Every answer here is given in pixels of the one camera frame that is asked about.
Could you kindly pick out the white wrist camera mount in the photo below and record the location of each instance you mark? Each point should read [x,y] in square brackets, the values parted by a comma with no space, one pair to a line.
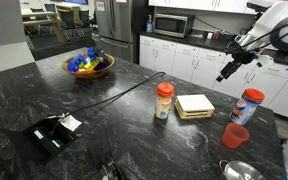
[265,60]

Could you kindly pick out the blue soap bottle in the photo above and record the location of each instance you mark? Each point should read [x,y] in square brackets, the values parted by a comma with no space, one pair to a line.
[149,25]

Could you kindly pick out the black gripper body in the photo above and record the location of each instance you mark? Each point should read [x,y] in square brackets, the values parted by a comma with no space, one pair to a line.
[242,57]

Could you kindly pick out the black recessed power outlet box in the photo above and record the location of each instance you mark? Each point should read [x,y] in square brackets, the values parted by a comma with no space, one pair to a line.
[50,136]

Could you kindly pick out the small white cup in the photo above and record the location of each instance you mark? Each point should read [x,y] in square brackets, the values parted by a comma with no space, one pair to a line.
[210,35]

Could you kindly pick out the blue toy block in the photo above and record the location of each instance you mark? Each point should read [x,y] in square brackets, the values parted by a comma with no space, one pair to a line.
[74,63]
[91,52]

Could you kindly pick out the dark toy block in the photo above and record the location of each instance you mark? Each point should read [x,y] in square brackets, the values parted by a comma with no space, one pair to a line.
[101,65]

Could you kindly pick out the stainless steel refrigerator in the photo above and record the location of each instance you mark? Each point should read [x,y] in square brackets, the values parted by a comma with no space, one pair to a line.
[117,23]

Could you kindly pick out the black office chair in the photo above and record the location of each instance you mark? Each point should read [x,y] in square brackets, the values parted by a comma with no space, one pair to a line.
[69,20]

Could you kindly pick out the yellow toy block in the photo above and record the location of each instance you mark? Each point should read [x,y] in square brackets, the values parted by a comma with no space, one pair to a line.
[90,65]

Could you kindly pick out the long wooden table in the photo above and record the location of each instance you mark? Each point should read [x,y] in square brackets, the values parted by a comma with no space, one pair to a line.
[40,18]

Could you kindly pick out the silver pot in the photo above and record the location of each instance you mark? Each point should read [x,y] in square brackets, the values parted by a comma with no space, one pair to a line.
[220,164]

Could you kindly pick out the white kitchen cabinets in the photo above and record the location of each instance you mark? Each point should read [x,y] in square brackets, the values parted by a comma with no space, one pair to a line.
[200,4]
[184,60]

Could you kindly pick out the wooden slat coaster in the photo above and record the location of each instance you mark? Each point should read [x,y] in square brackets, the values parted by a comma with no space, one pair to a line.
[192,114]

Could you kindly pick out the silver microwave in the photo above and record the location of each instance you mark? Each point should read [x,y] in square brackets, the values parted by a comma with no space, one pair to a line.
[170,25]

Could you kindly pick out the blue label bottle orange lid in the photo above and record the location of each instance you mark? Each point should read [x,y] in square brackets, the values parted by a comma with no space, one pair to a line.
[244,110]

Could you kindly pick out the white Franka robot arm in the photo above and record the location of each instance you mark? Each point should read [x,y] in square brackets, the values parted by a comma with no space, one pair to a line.
[274,20]

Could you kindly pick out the paper notice on refrigerator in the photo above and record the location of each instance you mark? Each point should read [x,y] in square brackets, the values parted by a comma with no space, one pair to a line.
[100,6]

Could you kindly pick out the creamer bottle with orange lid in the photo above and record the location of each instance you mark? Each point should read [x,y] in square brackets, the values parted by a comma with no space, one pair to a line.
[163,106]

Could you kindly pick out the wooden bowl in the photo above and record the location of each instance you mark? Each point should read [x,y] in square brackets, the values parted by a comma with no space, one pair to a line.
[90,74]

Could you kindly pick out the white upper kitchen cabinets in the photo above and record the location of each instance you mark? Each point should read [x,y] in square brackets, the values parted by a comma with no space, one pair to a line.
[200,4]

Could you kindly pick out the white paper tag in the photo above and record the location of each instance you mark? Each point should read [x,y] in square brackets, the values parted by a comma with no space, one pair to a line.
[71,122]

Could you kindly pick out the orange plastic cup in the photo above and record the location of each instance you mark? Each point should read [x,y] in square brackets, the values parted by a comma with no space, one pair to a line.
[234,136]

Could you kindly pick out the stainless steel pot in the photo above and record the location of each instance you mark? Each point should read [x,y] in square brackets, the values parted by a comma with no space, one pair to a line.
[244,171]

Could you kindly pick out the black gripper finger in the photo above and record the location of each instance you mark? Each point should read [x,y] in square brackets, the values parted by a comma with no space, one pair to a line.
[221,74]
[226,72]

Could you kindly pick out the white lower kitchen cabinets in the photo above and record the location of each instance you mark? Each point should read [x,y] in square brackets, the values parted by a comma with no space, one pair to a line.
[184,60]

